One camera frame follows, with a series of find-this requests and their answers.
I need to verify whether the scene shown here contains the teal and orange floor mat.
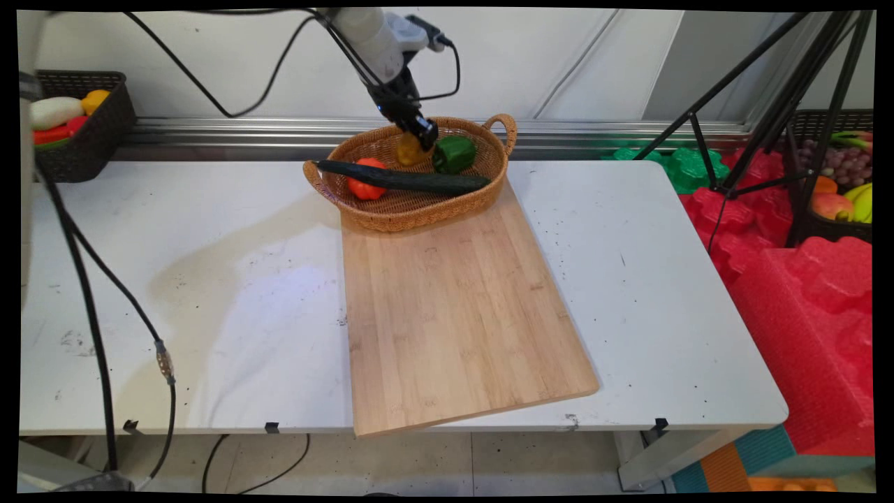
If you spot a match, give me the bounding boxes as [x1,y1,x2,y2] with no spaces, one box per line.
[670,425,875,493]

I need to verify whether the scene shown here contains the grey vertical post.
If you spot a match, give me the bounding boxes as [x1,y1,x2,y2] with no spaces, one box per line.
[17,10,48,308]

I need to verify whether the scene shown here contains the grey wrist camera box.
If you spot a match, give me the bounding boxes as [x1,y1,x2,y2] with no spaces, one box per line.
[386,13,448,54]

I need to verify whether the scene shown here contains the white toy radish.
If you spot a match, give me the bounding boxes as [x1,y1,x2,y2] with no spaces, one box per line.
[29,96,85,131]

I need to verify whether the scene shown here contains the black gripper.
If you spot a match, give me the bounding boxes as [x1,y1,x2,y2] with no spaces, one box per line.
[367,64,439,151]

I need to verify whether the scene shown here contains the green foam mat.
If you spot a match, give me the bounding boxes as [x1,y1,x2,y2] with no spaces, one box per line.
[602,145,731,195]

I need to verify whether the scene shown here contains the black tripod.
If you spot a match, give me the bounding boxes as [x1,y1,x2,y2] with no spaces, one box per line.
[632,10,874,249]

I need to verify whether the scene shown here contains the aluminium wall rail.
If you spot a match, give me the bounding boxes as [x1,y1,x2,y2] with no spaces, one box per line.
[112,117,754,163]

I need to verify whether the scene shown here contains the woven wicker basket with handles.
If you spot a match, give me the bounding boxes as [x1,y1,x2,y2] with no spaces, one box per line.
[302,114,518,233]

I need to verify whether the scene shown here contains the black plastic basket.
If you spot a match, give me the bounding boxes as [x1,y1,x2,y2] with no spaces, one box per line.
[31,70,138,184]
[786,108,874,245]

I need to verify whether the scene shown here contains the red toy pepper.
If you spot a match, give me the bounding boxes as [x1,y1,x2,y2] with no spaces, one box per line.
[33,115,89,147]

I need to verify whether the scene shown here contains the green bell pepper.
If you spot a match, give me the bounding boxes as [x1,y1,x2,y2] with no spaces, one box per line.
[432,136,478,175]

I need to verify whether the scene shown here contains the black camera cable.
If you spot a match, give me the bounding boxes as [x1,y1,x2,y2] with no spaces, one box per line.
[418,38,462,103]

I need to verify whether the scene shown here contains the purple toy grapes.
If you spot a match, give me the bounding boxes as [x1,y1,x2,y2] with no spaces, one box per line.
[800,140,874,188]

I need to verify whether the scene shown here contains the red-yellow toy apple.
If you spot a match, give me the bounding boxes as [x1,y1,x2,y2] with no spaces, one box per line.
[810,193,855,221]

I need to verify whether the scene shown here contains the bamboo cutting board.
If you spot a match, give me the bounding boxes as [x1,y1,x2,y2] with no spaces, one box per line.
[340,178,600,439]

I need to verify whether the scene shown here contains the black cable with metal connector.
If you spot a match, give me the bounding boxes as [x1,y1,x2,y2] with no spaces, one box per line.
[66,224,177,481]

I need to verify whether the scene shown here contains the long dark green cucumber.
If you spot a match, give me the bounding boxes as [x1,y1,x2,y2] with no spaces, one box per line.
[312,160,492,197]

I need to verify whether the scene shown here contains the green and pink toy vegetable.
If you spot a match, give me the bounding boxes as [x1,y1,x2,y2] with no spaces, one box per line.
[830,131,874,154]

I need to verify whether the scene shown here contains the thin black floor cable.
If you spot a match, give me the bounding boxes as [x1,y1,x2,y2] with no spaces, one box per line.
[203,433,312,495]

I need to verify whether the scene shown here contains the yellow toy banana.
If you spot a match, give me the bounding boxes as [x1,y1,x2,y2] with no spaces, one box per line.
[843,183,874,224]

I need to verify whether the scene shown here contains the white table leg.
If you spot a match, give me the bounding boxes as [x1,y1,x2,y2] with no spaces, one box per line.
[615,426,754,491]

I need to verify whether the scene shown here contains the thick black cable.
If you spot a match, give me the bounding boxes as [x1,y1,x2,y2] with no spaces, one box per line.
[35,164,119,472]

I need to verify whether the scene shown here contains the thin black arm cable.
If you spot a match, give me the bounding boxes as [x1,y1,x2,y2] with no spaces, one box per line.
[122,8,381,118]

